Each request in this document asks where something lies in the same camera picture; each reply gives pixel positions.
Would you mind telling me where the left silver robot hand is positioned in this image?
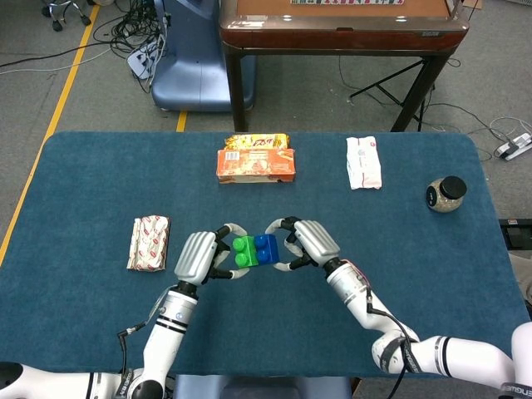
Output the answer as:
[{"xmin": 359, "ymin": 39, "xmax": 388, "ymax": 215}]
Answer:
[{"xmin": 173, "ymin": 223, "xmax": 253, "ymax": 287}]

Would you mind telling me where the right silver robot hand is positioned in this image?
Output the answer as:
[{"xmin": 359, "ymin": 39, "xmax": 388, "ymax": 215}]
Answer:
[{"xmin": 264, "ymin": 215, "xmax": 342, "ymax": 273}]

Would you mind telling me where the blue toy block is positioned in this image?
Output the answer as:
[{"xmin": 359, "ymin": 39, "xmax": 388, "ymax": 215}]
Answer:
[{"xmin": 253, "ymin": 234, "xmax": 282, "ymax": 266}]

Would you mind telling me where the green building block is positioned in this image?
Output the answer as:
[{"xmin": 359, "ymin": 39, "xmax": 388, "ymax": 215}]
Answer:
[{"xmin": 231, "ymin": 235, "xmax": 261, "ymax": 268}]

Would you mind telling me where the red and white patterned packet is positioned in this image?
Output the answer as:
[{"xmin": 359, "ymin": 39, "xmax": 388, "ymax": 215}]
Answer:
[{"xmin": 126, "ymin": 214, "xmax": 172, "ymax": 273}]

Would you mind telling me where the blue table cloth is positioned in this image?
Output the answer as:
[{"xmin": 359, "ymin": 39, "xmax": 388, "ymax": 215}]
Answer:
[{"xmin": 0, "ymin": 131, "xmax": 532, "ymax": 380}]

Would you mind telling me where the white paper packet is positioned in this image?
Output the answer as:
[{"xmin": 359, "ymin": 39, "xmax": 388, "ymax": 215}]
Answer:
[{"xmin": 346, "ymin": 135, "xmax": 383, "ymax": 191}]

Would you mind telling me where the orange biscuit box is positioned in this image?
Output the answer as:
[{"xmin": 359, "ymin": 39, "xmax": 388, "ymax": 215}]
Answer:
[{"xmin": 216, "ymin": 148, "xmax": 297, "ymax": 185}]

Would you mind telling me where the yellow snack packet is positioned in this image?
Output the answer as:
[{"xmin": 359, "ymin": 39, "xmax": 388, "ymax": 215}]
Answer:
[{"xmin": 224, "ymin": 132, "xmax": 292, "ymax": 151}]

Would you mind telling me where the glass jar with black lid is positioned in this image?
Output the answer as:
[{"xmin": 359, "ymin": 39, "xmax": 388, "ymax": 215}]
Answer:
[{"xmin": 425, "ymin": 175, "xmax": 468, "ymax": 214}]

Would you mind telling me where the blue robot torso base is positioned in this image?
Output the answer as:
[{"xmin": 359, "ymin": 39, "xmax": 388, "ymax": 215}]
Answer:
[{"xmin": 172, "ymin": 375, "xmax": 353, "ymax": 399}]

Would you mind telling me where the black equipment case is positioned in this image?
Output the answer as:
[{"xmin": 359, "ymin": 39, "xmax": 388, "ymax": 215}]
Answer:
[{"xmin": 498, "ymin": 218, "xmax": 532, "ymax": 250}]

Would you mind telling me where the white power strip with plugs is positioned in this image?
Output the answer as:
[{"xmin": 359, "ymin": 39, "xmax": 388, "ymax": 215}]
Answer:
[{"xmin": 126, "ymin": 39, "xmax": 164, "ymax": 81}]

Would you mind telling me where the brown mahjong table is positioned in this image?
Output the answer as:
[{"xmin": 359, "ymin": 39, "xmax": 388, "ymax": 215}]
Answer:
[{"xmin": 219, "ymin": 0, "xmax": 470, "ymax": 133}]

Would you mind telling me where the white and black power strip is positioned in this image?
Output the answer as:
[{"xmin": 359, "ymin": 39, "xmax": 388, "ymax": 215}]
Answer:
[{"xmin": 494, "ymin": 132, "xmax": 532, "ymax": 161}]

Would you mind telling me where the row of face-up mahjong tiles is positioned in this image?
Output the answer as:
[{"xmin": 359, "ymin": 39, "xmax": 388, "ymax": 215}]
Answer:
[{"xmin": 289, "ymin": 0, "xmax": 406, "ymax": 7}]

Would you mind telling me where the wheeled metal stool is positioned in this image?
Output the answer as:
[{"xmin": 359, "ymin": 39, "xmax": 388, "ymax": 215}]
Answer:
[{"xmin": 41, "ymin": 0, "xmax": 92, "ymax": 32}]

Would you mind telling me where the blue-grey machine pedestal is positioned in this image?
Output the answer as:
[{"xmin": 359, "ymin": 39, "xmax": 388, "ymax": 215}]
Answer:
[{"xmin": 150, "ymin": 0, "xmax": 257, "ymax": 112}]

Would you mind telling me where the tangle of black cables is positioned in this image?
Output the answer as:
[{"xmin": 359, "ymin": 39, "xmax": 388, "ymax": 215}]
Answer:
[{"xmin": 93, "ymin": 0, "xmax": 168, "ymax": 95}]

